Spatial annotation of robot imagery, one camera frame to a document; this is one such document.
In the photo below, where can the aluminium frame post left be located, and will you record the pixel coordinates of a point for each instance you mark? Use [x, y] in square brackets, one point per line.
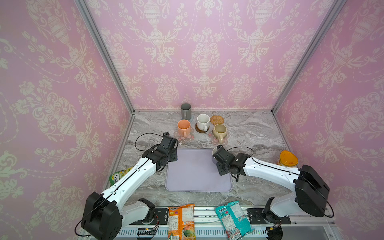
[101, 46]

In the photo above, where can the orange snack bag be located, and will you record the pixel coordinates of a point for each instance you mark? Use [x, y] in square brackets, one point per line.
[181, 223]

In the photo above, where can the brown wooden round coaster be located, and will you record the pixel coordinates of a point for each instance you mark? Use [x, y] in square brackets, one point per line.
[200, 131]

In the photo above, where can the aluminium frame post right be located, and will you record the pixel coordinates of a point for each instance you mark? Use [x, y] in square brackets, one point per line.
[319, 35]

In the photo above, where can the peach orange mug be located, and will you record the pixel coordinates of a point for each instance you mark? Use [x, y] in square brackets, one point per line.
[184, 128]

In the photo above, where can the green snack packet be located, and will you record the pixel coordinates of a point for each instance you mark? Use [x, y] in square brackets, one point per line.
[116, 176]

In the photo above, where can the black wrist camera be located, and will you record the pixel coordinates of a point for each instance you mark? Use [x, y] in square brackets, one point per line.
[223, 156]
[168, 144]

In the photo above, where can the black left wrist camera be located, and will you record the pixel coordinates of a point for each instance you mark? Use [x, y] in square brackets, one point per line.
[168, 144]

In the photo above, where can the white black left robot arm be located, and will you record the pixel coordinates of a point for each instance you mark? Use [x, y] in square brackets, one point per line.
[106, 213]

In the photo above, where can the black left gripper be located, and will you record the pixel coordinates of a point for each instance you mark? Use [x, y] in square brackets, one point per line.
[175, 158]

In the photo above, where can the beige yellow mug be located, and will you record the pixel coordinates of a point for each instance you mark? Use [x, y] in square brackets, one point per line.
[220, 131]

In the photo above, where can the woven rattan round coaster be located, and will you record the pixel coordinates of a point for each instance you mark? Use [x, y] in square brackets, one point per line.
[216, 119]

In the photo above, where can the grey mug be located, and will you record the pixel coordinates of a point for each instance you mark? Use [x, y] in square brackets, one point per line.
[186, 111]

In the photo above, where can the teal snack bag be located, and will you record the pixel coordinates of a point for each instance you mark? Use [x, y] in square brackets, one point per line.
[234, 220]

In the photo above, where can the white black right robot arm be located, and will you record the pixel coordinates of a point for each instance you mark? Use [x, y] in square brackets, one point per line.
[309, 192]

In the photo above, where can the pink flower silicone coaster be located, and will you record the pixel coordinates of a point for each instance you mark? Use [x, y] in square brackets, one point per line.
[216, 142]

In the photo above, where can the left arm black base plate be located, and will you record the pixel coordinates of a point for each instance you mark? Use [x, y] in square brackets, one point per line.
[160, 215]

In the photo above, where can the lavender silicone tray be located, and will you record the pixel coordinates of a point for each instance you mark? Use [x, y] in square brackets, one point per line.
[196, 171]

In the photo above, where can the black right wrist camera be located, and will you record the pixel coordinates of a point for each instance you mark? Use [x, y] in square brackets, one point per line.
[223, 156]

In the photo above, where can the aluminium frame post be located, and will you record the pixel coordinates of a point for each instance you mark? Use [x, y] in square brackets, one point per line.
[101, 46]
[319, 35]

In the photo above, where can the white mug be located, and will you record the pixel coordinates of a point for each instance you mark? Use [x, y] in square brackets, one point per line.
[203, 122]

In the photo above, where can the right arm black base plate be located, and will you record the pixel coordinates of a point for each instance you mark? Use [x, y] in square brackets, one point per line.
[258, 216]

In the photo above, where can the aluminium front rail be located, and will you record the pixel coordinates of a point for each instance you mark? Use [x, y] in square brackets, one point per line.
[202, 216]

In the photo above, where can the lavender mug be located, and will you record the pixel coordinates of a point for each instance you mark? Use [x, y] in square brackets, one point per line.
[213, 153]

